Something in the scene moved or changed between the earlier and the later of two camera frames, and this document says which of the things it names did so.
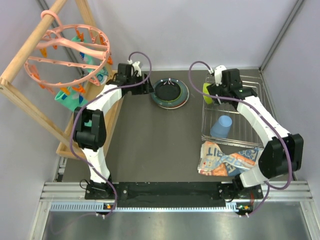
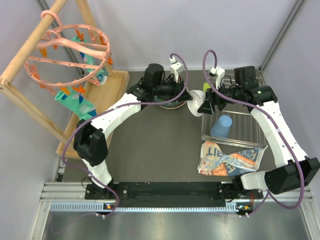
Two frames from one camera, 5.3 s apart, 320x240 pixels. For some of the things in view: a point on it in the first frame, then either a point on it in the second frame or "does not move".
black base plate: x=173 y=194 does not move
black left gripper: x=145 y=88 → x=178 y=87
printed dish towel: x=213 y=163 does not move
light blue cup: x=220 y=128 does not move
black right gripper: x=214 y=88 → x=214 y=98
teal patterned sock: x=71 y=100 does not move
